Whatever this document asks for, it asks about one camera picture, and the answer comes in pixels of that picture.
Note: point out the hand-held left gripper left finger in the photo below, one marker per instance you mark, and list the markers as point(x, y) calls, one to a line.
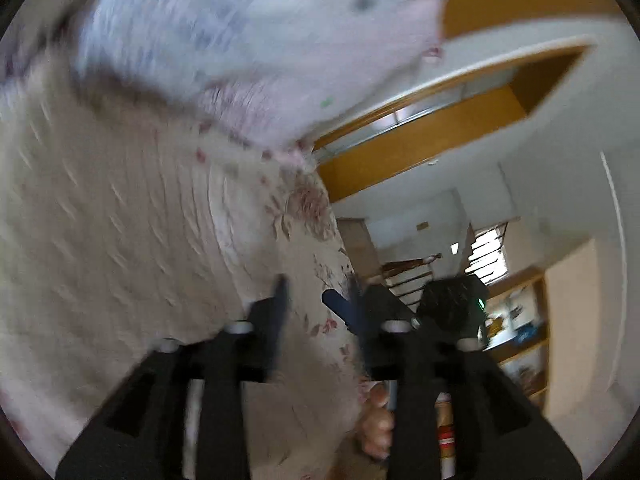
point(272, 320)

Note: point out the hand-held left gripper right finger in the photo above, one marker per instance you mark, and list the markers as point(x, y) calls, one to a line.
point(342, 310)

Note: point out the person's right hand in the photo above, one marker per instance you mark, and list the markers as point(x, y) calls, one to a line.
point(376, 422)

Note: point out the floral bed sheet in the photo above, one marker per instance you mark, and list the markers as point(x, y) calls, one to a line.
point(305, 280)

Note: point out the window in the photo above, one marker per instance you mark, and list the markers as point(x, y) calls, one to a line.
point(489, 255)

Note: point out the wooden shelf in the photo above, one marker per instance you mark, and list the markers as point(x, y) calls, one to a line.
point(520, 340)

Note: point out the red and white can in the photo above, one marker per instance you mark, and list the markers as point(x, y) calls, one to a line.
point(446, 435)

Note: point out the lavender print pillow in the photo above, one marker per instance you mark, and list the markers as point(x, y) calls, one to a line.
point(240, 35)

